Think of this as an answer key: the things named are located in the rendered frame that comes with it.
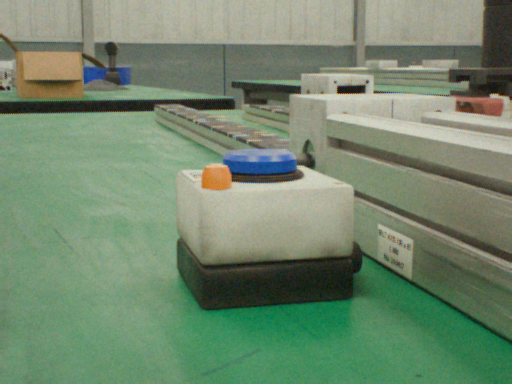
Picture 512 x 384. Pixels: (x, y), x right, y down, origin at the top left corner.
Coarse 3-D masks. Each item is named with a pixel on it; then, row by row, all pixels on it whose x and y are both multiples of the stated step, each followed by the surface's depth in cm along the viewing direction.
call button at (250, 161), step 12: (228, 156) 42; (240, 156) 42; (252, 156) 41; (264, 156) 41; (276, 156) 41; (288, 156) 42; (240, 168) 41; (252, 168) 41; (264, 168) 41; (276, 168) 41; (288, 168) 42
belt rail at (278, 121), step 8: (248, 112) 171; (256, 112) 162; (264, 112) 156; (272, 112) 151; (256, 120) 162; (264, 120) 156; (272, 120) 152; (280, 120) 148; (288, 120) 141; (280, 128) 146; (288, 128) 141
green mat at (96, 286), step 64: (0, 128) 147; (64, 128) 147; (128, 128) 148; (256, 128) 149; (0, 192) 75; (64, 192) 75; (128, 192) 75; (0, 256) 51; (64, 256) 51; (128, 256) 51; (0, 320) 38; (64, 320) 38; (128, 320) 38; (192, 320) 38; (256, 320) 38; (320, 320) 38; (384, 320) 38; (448, 320) 38
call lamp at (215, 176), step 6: (204, 168) 39; (210, 168) 39; (216, 168) 39; (222, 168) 39; (228, 168) 39; (204, 174) 39; (210, 174) 39; (216, 174) 39; (222, 174) 39; (228, 174) 39; (204, 180) 39; (210, 180) 39; (216, 180) 39; (222, 180) 39; (228, 180) 39; (204, 186) 39; (210, 186) 39; (216, 186) 39; (222, 186) 39; (228, 186) 39
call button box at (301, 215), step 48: (192, 192) 40; (240, 192) 39; (288, 192) 40; (336, 192) 40; (192, 240) 41; (240, 240) 39; (288, 240) 40; (336, 240) 41; (192, 288) 42; (240, 288) 40; (288, 288) 40; (336, 288) 41
